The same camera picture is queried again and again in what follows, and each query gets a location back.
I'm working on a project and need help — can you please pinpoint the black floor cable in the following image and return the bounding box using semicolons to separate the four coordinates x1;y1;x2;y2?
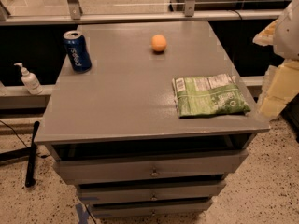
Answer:
0;119;50;159

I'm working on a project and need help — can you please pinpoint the green chip bag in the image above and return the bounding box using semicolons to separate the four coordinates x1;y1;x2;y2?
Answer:
172;74;250;118

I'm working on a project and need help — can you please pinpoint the right metal railing bracket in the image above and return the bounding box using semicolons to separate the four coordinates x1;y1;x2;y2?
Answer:
184;0;196;17

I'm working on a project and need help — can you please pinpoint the grey drawer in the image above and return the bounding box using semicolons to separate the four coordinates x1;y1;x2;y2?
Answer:
91;198;212;218
77;181;226;204
53;149;248;185

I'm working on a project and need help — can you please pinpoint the black tripod leg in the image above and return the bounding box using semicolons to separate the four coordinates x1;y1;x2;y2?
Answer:
25;121;40;188

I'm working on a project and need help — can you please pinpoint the orange fruit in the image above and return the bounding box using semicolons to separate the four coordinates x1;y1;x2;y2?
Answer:
151;35;167;52

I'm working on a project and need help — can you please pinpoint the left metal railing bracket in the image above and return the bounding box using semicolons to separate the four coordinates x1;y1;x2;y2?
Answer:
67;0;82;20

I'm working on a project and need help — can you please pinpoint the grey drawer cabinet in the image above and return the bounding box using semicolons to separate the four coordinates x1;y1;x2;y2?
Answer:
34;20;271;220

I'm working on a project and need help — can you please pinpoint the white pump soap bottle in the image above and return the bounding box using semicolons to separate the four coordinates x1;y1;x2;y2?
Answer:
15;63;43;95

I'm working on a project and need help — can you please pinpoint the metal railing bracket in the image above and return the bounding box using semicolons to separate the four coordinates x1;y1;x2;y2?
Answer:
67;0;82;20
184;0;196;17

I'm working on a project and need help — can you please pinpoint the blue pepsi can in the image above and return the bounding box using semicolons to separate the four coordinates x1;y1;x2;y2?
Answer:
64;30;92;73

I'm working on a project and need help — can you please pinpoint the top grey drawer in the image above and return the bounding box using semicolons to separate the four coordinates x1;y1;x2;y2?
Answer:
53;149;248;185

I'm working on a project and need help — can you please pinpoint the bottom grey drawer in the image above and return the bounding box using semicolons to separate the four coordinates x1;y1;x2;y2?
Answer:
91;198;212;218

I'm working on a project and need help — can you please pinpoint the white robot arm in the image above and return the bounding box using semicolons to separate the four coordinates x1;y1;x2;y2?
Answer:
253;0;299;120

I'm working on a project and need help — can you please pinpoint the middle grey drawer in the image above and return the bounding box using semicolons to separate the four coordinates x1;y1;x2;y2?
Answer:
77;181;226;204

